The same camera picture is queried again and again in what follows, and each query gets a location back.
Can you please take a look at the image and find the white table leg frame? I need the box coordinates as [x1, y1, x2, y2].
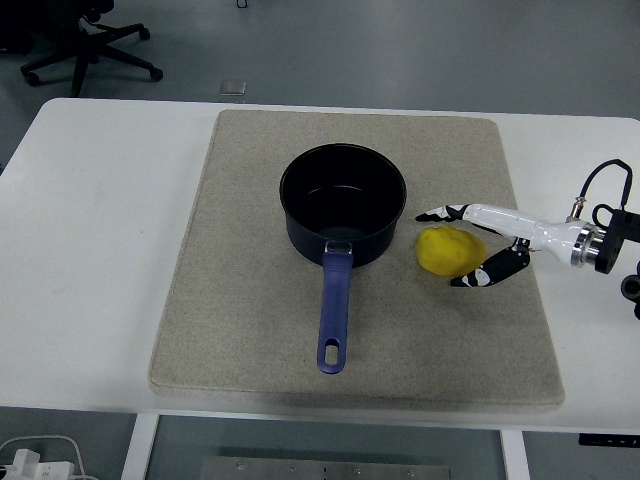
[120, 413, 531, 480]

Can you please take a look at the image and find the black office chair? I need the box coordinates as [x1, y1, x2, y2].
[0, 0, 165, 98]

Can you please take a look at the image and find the black table control panel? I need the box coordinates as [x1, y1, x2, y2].
[578, 433, 640, 448]

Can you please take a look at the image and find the beige rectangular mat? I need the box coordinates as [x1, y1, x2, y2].
[148, 108, 567, 414]

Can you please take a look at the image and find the white power strip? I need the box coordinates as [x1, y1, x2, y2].
[0, 448, 75, 480]

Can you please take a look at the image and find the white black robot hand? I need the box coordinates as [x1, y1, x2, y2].
[414, 202, 587, 290]

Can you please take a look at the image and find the blue pot with handle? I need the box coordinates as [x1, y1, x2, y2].
[278, 143, 408, 376]

